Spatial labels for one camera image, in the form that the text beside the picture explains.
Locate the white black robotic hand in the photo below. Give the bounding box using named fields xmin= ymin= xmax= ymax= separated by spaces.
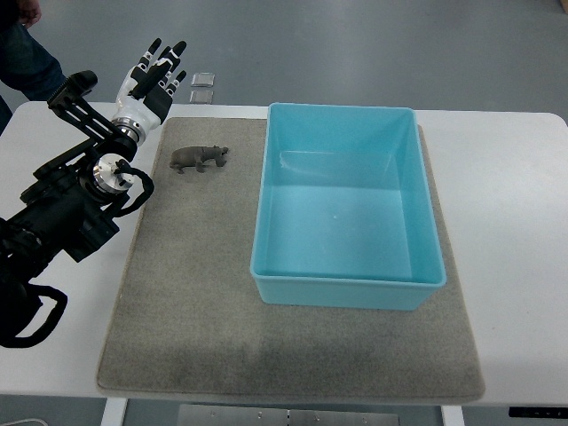
xmin=112 ymin=38 xmax=187 ymax=140

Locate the brown toy hippo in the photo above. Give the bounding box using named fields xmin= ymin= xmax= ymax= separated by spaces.
xmin=170 ymin=146 xmax=229 ymax=174

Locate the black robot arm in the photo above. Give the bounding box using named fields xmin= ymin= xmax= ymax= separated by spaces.
xmin=1 ymin=71 xmax=154 ymax=348

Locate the blue plastic box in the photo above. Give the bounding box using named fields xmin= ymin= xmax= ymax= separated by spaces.
xmin=250 ymin=103 xmax=446 ymax=311

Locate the lower square floor plate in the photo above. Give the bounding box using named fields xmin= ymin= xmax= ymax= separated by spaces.
xmin=189 ymin=90 xmax=214 ymax=105

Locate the square floor plate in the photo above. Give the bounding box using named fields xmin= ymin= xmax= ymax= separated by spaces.
xmin=189 ymin=90 xmax=214 ymax=105
xmin=191 ymin=73 xmax=216 ymax=88

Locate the upper square floor plate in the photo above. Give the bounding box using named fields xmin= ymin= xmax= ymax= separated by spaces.
xmin=191 ymin=73 xmax=216 ymax=88

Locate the person in blue jeans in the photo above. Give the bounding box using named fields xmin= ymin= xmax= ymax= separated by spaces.
xmin=0 ymin=0 xmax=67 ymax=134

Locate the grey felt mat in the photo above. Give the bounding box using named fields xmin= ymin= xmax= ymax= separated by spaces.
xmin=96 ymin=118 xmax=485 ymax=405

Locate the metal table crossbar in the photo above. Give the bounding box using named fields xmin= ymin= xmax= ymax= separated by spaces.
xmin=177 ymin=404 xmax=400 ymax=426

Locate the black table control panel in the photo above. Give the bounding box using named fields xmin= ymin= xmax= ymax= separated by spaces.
xmin=509 ymin=406 xmax=568 ymax=420

